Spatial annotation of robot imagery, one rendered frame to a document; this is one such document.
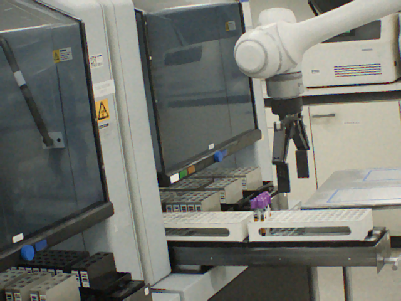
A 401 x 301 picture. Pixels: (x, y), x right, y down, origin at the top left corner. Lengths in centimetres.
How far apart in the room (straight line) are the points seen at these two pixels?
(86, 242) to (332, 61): 263
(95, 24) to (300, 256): 72
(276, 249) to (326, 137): 245
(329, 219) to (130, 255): 48
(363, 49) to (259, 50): 258
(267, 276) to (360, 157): 200
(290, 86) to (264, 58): 22
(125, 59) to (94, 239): 43
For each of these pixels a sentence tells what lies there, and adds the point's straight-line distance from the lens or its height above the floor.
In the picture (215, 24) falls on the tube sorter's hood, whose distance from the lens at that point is 236.
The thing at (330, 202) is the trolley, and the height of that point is 82.
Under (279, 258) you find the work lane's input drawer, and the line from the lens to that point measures 198.
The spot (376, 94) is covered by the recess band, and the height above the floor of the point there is 85.
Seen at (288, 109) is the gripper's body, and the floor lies 113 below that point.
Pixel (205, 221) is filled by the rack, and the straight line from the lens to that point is 207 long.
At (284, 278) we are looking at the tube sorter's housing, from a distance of 257.
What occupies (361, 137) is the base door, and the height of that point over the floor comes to 63.
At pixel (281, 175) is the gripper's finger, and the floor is 99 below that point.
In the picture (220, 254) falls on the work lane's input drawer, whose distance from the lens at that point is 204.
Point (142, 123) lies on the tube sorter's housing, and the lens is 199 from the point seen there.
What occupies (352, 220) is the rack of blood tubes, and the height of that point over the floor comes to 86.
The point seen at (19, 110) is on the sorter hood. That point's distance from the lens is 159.
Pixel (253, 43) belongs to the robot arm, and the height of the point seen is 130.
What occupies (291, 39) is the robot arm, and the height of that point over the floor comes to 130.
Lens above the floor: 138
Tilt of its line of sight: 10 degrees down
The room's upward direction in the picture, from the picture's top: 8 degrees counter-clockwise
